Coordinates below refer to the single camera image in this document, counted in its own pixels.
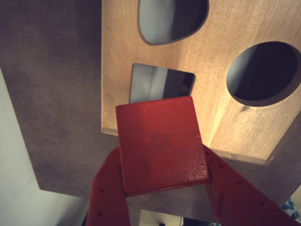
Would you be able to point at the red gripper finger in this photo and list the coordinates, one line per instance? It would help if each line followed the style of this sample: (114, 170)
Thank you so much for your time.
(235, 195)
(108, 193)

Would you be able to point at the wooden shape sorter box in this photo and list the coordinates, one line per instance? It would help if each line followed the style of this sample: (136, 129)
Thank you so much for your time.
(211, 47)

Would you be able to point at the floral patterned cloth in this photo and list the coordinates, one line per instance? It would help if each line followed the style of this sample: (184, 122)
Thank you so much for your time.
(292, 209)

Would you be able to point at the red wooden cube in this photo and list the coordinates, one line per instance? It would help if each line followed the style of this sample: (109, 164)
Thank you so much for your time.
(160, 146)

